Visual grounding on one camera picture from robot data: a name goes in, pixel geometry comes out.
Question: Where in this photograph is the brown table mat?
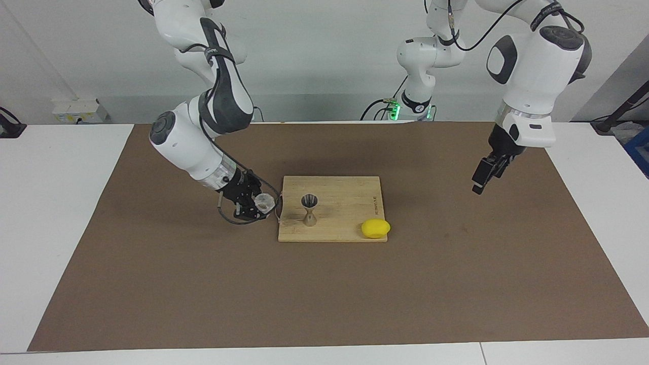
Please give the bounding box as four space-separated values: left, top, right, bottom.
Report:
27 122 649 352

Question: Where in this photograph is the black clamp mount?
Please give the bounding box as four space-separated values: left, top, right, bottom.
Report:
0 106 27 139

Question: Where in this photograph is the black left base cable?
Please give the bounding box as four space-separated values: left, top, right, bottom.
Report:
360 75 407 122

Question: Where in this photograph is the steel cocktail jigger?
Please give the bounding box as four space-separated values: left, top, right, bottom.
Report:
301 194 319 227

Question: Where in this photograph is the yellow lemon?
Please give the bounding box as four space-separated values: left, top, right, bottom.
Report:
360 218 391 239

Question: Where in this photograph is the wooden cutting board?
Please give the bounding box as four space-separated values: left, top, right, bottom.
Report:
277 175 389 243

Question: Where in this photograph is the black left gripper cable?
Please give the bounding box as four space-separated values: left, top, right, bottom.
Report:
446 0 586 52

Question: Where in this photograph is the blue crate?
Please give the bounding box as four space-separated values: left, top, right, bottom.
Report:
623 125 649 179

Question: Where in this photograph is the white wall socket box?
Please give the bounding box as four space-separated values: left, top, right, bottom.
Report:
52 98 110 124

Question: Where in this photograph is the black stand leg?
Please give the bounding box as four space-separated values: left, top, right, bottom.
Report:
590 80 649 135

